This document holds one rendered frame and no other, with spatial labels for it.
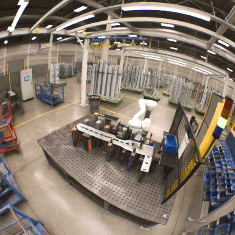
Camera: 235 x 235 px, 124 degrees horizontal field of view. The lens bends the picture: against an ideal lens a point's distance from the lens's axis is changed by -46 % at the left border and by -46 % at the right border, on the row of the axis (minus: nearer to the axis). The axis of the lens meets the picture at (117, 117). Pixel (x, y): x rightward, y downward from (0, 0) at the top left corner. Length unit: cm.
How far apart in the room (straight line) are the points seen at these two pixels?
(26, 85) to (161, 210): 795
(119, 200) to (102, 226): 79
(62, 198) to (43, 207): 46
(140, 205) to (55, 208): 149
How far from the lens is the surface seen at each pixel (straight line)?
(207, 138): 104
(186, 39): 389
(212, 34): 281
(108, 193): 151
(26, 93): 779
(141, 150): 165
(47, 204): 235
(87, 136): 175
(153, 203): 156
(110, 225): 209
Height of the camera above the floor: 208
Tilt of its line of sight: 27 degrees down
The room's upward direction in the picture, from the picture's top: 7 degrees clockwise
